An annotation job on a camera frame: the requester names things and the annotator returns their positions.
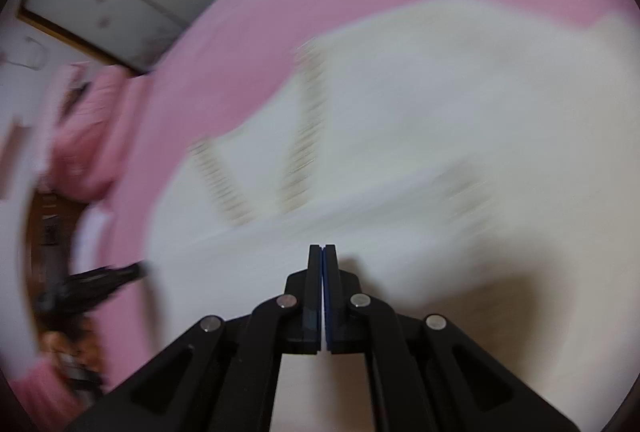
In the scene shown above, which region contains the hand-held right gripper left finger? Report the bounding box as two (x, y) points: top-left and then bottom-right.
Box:
(65, 244), (322, 432)

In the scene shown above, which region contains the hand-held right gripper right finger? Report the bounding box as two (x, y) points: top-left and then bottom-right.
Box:
(324, 244), (582, 432)

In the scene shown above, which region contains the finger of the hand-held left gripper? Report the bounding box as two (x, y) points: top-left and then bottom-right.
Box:
(39, 261), (149, 314)

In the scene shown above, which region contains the white fluffy sweater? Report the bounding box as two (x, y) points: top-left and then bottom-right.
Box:
(145, 0), (638, 432)

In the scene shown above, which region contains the pink cloth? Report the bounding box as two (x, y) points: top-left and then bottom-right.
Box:
(9, 356), (88, 431)

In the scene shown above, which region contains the pink pillow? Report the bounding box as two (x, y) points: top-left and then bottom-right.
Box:
(45, 64), (146, 203)

